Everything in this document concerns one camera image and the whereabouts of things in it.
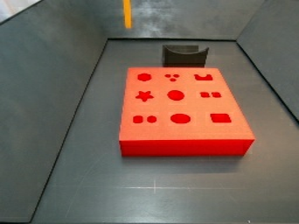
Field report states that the yellow square-circle peg object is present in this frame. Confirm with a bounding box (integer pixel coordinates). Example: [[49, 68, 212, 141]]
[[122, 0, 132, 29]]

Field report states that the red foam shape board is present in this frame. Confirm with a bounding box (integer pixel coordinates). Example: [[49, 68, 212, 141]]
[[118, 67, 254, 156]]

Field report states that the black curved fixture block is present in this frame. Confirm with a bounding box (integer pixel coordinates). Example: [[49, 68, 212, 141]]
[[162, 45, 209, 67]]

